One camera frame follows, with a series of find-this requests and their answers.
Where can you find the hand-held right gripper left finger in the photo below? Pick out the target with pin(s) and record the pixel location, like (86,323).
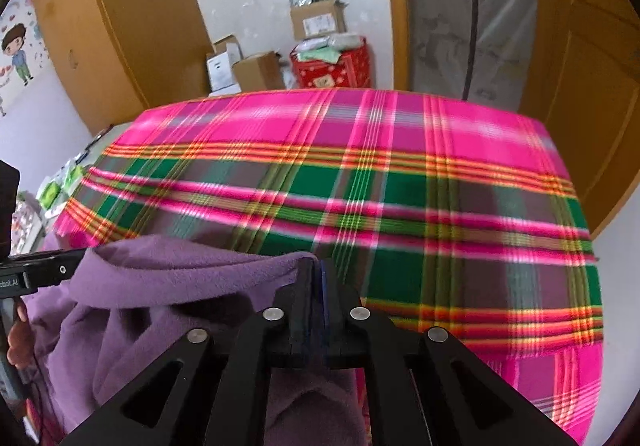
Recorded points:
(309,291)

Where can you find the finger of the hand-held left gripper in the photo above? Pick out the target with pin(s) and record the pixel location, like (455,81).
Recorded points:
(50,268)

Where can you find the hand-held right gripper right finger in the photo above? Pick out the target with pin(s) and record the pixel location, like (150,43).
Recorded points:
(325,291)

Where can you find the purple fleece garment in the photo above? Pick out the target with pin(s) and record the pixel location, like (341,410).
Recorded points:
(175,276)

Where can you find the person's left hand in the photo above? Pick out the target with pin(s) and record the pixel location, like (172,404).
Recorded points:
(19,341)

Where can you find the pile of small packets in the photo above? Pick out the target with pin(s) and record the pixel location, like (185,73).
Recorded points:
(55,191)

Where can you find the pink green plaid blanket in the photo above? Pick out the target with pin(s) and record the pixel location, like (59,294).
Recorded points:
(400,175)

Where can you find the red printed box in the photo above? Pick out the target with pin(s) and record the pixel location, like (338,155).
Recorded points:
(335,73)

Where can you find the plain brown cardboard box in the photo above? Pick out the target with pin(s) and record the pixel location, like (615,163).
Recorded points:
(260,73)

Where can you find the white box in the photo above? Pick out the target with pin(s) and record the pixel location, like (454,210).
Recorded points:
(222,68)

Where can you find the pile of plastic bags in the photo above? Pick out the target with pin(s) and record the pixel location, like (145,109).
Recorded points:
(325,48)

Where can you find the wooden wardrobe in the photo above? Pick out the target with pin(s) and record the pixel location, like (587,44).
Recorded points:
(140,25)

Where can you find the open cardboard box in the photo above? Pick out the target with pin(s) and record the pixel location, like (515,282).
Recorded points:
(317,20)

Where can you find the grey fabric zip wardrobe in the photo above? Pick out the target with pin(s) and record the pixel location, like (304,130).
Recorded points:
(475,0)

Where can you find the wooden door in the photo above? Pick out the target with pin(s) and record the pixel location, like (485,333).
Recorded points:
(585,75)

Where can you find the cartoon wall sticker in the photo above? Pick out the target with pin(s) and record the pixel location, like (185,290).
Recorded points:
(17,50)

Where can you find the wooden door frame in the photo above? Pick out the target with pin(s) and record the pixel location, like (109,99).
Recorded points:
(397,0)

